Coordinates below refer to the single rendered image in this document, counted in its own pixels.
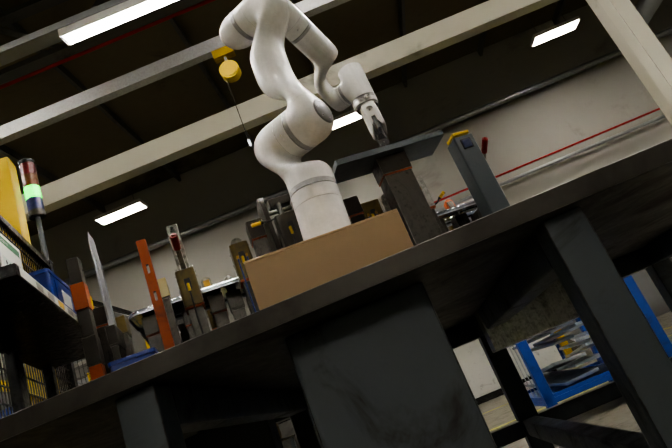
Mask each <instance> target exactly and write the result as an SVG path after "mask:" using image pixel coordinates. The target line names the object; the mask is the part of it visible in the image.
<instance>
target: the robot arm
mask: <svg viewBox="0 0 672 448"><path fill-rule="evenodd" d="M219 34H220V38H221V40H222V42H223V43H224V44H225V45H226V46H227V47H229V48H231V49H234V50H241V49H245V48H247V47H249V46H251V45H252V47H251V51H250V63H251V67H252V70H253V73H254V75H255V78H256V80H257V83H258V85H259V87H260V89H261V90H262V91H263V93H264V94H265V95H267V96H268V97H270V98H272V99H276V100H282V101H286V102H287V109H286V110H285V111H284V112H283V113H281V114H280V115H279V116H278V117H276V118H275V119H274V120H273V121H271V122H270V123H269V124H268V125H266V126H265V127H264V128H263V129H262V130H261V131H260V132H259V134H258V135H257V137H256V139H255V143H254V151H255V156H256V158H257V160H258V161H259V163H260V164H261V165H263V166H264V167H265V168H267V169H269V170H271V171H273V172H274V173H276V174H277V175H279V176H280V177H281V178H282V179H283V181H284V182H285V184H286V186H287V189H288V192H289V195H290V198H291V202H292V205H293V208H294V211H295V215H296V218H297V221H298V224H299V228H300V231H301V234H302V237H303V241H305V240H308V239H310V238H313V237H316V236H319V235H322V234H325V233H328V232H330V231H333V230H336V229H339V228H342V227H345V226H348V225H350V224H351V222H350V219H349V217H348V214H347V211H346V208H345V205H344V202H343V199H342V196H341V193H340V191H339V188H338V185H337V182H336V179H335V176H334V174H333V172H332V170H331V168H330V166H329V165H328V164H327V163H325V162H323V161H320V160H312V161H305V162H301V158H302V156H304V155H305V154H306V153H308V152H309V151H310V150H312V149H313V148H314V147H316V146H317V145H319V144H320V143H321V142H322V141H324V140H325V139H326V138H327V137H328V136H329V135H330V133H331V132H332V130H333V126H334V118H333V114H332V112H331V110H330V108H329V107H328V106H327V105H326V104H325V103H324V102H323V101H322V100H321V99H319V98H318V97H317V96H315V95H314V94H312V93H311V92H310V91H308V90H307V89H306V88H305V87H304V86H303V85H302V84H301V83H300V82H299V80H298V79H297V78H296V76H295V74H294V73H293V71H292V68H291V66H290V63H289V61H288V58H287V55H286V52H285V47H284V43H285V37H286V38H287V39H288V40H289V41H290V42H291V43H292V44H293V45H294V46H295V47H296V48H297V49H299V50H300V51H301V52H302V53H303V54H304V55H305V56H306V57H307V58H308V59H309V60H310V61H312V63H313V64H314V68H315V71H314V83H315V87H316V90H317V92H318V94H319V95H320V97H321V98H322V99H323V100H324V101H325V102H326V103H327V104H328V105H329V106H330V107H332V108H333V109H334V110H336V111H339V112H340V111H343V110H345V109H346V108H348V107H349V106H350V105H352V107H353V109H354V111H355V112H356V113H357V114H358V115H360V116H362V117H363V119H364V121H365V123H366V125H367V127H368V129H369V132H370V134H371V135H372V137H373V139H374V140H377V142H378V144H379V147H383V146H386V145H390V142H389V140H388V138H387V137H386V136H387V126H386V123H385V121H384V119H383V117H382V115H381V113H380V111H379V109H378V100H377V97H376V95H375V93H374V91H373V89H372V87H371V85H370V83H369V81H368V79H367V77H366V75H365V72H364V70H363V68H362V66H361V64H360V63H357V62H352V63H348V64H346V65H345V66H343V67H342V68H341V69H340V70H339V73H338V76H339V78H340V81H341V83H340V85H339V86H338V87H337V88H333V87H332V86H331V85H330V84H329V83H328V81H327V78H326V75H327V72H328V70H329V69H330V67H331V65H332V64H333V63H334V61H335V60H336V58H337V55H338V50H337V48H336V47H335V45H334V44H333V43H332V42H331V41H330V40H329V39H328V38H327V37H326V36H325V35H324V34H323V33H322V32H321V31H320V30H319V29H318V28H317V27H316V26H315V25H314V24H313V23H312V22H311V21H310V20H309V19H308V18H307V17H306V16H305V15H304V14H303V13H302V12H301V11H300V10H299V9H298V8H297V7H296V6H295V5H294V4H293V3H292V2H290V1H289V0H243V1H242V2H241V3H240V4H239V5H238V6H237V7H236V8H235V9H234V10H233V11H232V12H231V13H230V14H229V15H228V16H227V17H226V18H225V19H224V20H223V22H222V24H221V26H220V29H219Z"/></svg>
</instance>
